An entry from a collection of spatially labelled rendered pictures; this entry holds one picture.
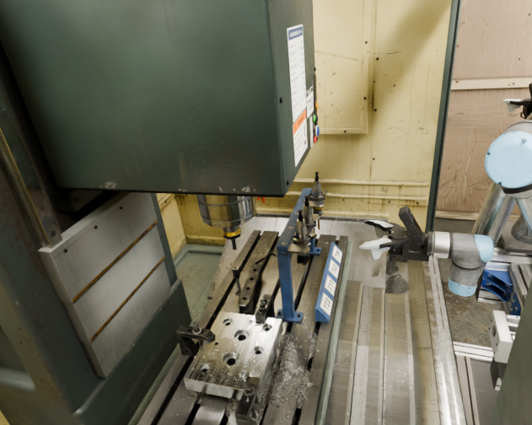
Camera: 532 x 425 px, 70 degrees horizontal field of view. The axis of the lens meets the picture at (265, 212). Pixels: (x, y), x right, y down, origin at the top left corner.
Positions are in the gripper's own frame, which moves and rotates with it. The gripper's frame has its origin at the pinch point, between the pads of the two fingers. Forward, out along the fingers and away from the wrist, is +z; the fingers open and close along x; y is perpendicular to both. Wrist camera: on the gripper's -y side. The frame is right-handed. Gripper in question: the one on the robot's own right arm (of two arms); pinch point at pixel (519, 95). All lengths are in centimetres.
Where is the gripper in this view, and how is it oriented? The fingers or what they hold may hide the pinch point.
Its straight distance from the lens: 221.6
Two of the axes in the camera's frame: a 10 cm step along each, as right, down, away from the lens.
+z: 0.9, -4.7, 8.8
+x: 9.7, -1.7, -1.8
